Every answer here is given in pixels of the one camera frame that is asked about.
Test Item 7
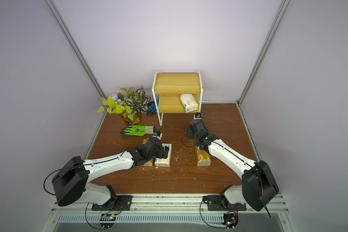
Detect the white tissue pack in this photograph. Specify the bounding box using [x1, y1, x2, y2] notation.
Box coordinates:
[154, 144, 172, 167]
[179, 94, 199, 113]

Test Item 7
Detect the gold tissue pack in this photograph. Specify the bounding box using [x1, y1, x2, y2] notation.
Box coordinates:
[195, 146, 212, 167]
[143, 138, 154, 167]

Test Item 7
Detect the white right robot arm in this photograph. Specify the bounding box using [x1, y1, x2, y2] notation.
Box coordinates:
[184, 119, 280, 211]

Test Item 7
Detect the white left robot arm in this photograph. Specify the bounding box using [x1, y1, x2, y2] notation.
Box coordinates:
[52, 136, 172, 210]

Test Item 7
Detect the green and black glove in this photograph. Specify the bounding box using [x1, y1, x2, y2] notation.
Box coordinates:
[120, 125, 155, 137]

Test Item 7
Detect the blue and grey glove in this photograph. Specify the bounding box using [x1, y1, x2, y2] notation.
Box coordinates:
[147, 102, 157, 116]

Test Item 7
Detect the amber glass plant vase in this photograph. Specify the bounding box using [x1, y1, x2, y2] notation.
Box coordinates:
[98, 87, 151, 125]

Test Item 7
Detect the left small circuit board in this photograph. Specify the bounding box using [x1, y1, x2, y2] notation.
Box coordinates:
[99, 214, 117, 230]

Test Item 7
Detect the small circuit board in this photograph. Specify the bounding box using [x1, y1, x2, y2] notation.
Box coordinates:
[99, 214, 117, 230]
[223, 212, 239, 229]

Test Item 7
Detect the right small circuit board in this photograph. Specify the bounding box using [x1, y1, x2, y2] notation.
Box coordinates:
[223, 212, 239, 229]

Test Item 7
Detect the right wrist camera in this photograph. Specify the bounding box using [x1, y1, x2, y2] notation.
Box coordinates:
[194, 112, 202, 119]

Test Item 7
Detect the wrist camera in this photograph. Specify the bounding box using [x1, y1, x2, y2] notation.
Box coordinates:
[194, 112, 202, 119]
[152, 131, 162, 140]

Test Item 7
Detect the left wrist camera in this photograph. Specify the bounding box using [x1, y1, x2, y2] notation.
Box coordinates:
[152, 131, 162, 140]

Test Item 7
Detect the white frame wooden shelf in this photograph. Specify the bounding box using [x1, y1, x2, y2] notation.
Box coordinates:
[151, 71, 204, 125]

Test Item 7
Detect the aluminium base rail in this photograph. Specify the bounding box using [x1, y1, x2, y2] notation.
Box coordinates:
[42, 194, 297, 232]

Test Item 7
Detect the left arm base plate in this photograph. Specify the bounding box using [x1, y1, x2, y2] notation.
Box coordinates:
[91, 195, 133, 211]

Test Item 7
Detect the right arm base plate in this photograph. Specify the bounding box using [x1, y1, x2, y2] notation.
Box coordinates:
[203, 195, 247, 211]

